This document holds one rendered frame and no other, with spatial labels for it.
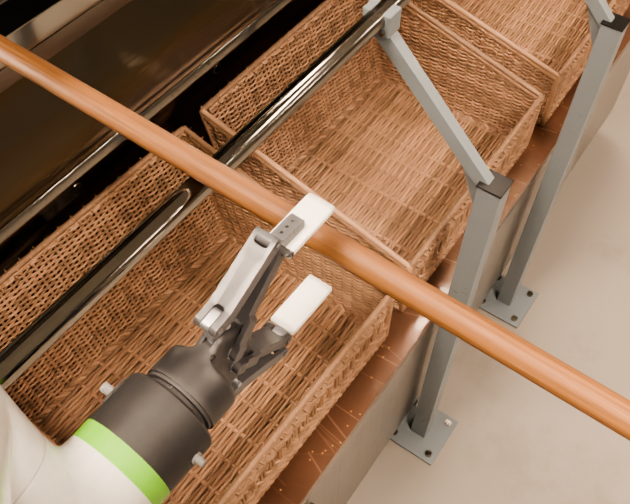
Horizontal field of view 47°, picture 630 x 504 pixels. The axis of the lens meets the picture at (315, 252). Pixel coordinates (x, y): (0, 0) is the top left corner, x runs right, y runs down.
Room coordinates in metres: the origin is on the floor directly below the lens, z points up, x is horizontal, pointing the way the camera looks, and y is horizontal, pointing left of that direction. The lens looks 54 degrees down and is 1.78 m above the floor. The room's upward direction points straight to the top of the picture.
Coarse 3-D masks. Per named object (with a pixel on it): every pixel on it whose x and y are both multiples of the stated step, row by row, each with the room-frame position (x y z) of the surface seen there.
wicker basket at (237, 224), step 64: (128, 192) 0.82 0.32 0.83; (64, 256) 0.69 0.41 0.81; (192, 256) 0.83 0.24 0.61; (320, 256) 0.76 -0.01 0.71; (0, 320) 0.58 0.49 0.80; (192, 320) 0.70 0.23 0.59; (320, 320) 0.70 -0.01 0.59; (384, 320) 0.68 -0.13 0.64; (64, 384) 0.56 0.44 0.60; (256, 384) 0.57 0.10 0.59; (320, 384) 0.50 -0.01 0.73; (256, 448) 0.45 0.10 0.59
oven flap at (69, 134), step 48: (144, 0) 1.01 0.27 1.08; (192, 0) 1.07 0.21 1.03; (240, 0) 1.14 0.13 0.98; (288, 0) 1.20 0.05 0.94; (96, 48) 0.91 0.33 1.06; (144, 48) 0.96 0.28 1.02; (192, 48) 1.02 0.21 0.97; (0, 96) 0.77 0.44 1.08; (48, 96) 0.82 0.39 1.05; (144, 96) 0.91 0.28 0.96; (0, 144) 0.73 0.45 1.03; (48, 144) 0.77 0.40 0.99; (96, 144) 0.81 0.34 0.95; (0, 192) 0.69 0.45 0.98; (48, 192) 0.71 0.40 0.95; (0, 240) 0.63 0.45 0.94
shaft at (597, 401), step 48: (0, 48) 0.72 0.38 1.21; (96, 96) 0.64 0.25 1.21; (144, 144) 0.57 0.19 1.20; (240, 192) 0.49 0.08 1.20; (336, 240) 0.43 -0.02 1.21; (384, 288) 0.38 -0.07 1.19; (432, 288) 0.38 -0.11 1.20; (480, 336) 0.33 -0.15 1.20; (576, 384) 0.28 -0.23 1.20; (624, 432) 0.24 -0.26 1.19
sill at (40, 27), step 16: (16, 0) 0.86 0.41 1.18; (32, 0) 0.86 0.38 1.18; (48, 0) 0.86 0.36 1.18; (64, 0) 0.86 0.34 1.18; (80, 0) 0.88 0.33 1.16; (96, 0) 0.91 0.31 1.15; (0, 16) 0.82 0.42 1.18; (16, 16) 0.82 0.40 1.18; (32, 16) 0.82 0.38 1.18; (48, 16) 0.84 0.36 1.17; (64, 16) 0.86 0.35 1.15; (0, 32) 0.79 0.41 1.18; (16, 32) 0.79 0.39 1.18; (32, 32) 0.81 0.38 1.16; (48, 32) 0.83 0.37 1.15; (0, 64) 0.76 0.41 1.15
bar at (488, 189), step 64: (384, 0) 0.87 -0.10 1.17; (320, 64) 0.73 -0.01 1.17; (256, 128) 0.62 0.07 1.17; (448, 128) 0.77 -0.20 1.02; (576, 128) 1.10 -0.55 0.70; (192, 192) 0.52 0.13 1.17; (128, 256) 0.44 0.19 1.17; (64, 320) 0.36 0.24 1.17; (512, 320) 1.04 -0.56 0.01; (0, 384) 0.29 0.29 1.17
